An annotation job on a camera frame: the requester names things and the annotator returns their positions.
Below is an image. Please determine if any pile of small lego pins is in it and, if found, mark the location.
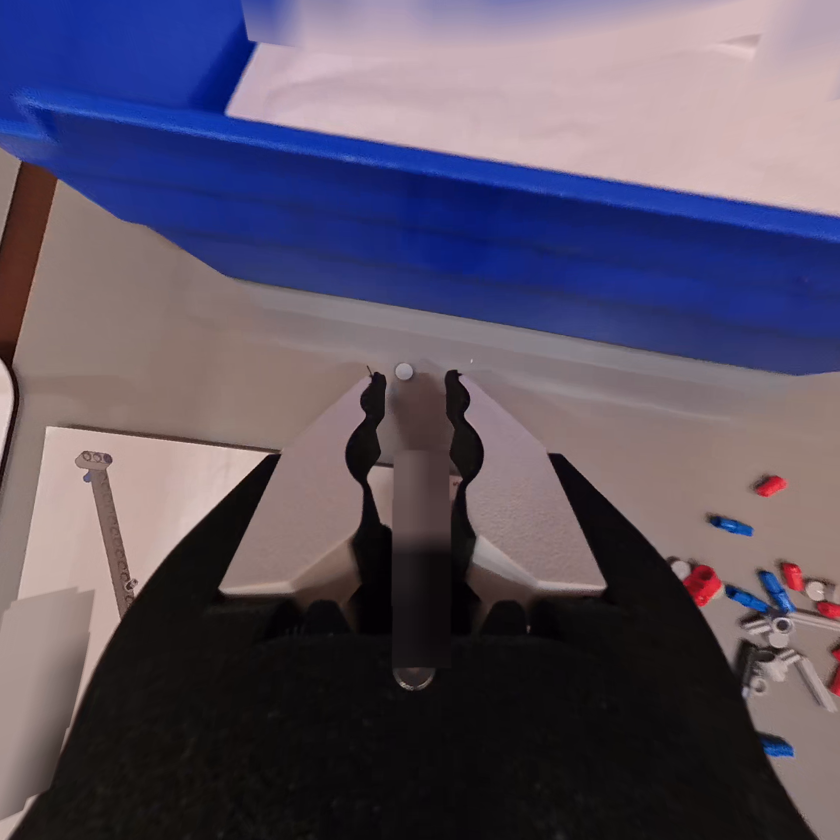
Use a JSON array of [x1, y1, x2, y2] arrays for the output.
[[666, 474, 840, 761]]

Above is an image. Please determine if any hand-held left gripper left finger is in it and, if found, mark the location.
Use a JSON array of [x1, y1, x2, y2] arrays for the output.
[[218, 374, 388, 603]]

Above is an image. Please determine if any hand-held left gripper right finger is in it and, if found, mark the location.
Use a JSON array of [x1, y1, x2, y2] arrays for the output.
[[445, 369, 608, 601]]

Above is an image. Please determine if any lego instruction booklet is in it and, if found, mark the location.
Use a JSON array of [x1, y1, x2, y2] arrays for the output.
[[0, 425, 283, 808]]

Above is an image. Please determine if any flat white paper bag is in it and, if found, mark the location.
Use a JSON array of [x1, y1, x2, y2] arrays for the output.
[[226, 0, 840, 217]]

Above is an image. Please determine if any blue plastic bin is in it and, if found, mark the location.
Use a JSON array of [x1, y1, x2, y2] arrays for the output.
[[0, 0, 840, 376]]

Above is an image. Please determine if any white sign stand base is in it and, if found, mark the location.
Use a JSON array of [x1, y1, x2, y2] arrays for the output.
[[0, 357, 19, 483]]

